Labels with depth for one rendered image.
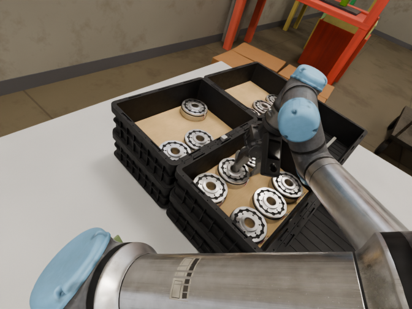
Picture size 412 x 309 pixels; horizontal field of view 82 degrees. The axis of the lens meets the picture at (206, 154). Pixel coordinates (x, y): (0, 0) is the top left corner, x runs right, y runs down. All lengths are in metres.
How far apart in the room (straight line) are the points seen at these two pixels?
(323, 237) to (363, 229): 0.39
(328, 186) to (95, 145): 0.78
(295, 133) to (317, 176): 0.09
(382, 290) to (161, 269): 0.20
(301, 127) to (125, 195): 0.57
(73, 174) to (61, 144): 0.15
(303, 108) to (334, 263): 0.31
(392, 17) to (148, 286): 9.56
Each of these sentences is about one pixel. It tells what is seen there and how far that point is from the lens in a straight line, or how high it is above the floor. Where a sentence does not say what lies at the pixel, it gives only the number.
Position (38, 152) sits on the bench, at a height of 0.70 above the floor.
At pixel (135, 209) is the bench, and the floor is 0.70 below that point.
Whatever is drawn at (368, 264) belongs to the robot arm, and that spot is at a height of 1.24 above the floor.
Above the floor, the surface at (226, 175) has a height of 0.86.
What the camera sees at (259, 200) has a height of 0.86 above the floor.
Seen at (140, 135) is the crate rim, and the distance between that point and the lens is 0.67.
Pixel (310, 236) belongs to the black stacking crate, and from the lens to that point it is 0.78.
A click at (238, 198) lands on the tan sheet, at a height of 0.83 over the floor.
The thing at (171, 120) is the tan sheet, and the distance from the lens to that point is 0.89.
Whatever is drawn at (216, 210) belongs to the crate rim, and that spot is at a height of 0.93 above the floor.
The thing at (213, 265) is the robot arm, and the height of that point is 1.15.
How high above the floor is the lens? 1.39
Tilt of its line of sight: 44 degrees down
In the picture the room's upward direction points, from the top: 20 degrees clockwise
